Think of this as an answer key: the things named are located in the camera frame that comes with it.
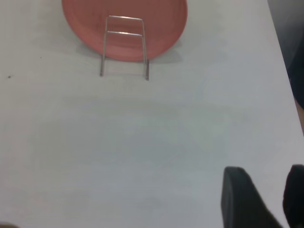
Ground pink round plate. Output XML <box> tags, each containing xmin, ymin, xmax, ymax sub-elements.
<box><xmin>62</xmin><ymin>0</ymin><xmax>188</xmax><ymax>63</ymax></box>

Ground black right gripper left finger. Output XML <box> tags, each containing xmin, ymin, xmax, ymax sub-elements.
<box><xmin>220</xmin><ymin>166</ymin><xmax>285</xmax><ymax>228</ymax></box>

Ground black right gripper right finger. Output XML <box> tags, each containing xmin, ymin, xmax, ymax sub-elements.
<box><xmin>282</xmin><ymin>164</ymin><xmax>304</xmax><ymax>228</ymax></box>

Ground silver wire plate rack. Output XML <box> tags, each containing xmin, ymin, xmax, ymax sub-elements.
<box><xmin>99</xmin><ymin>15</ymin><xmax>150</xmax><ymax>81</ymax></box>

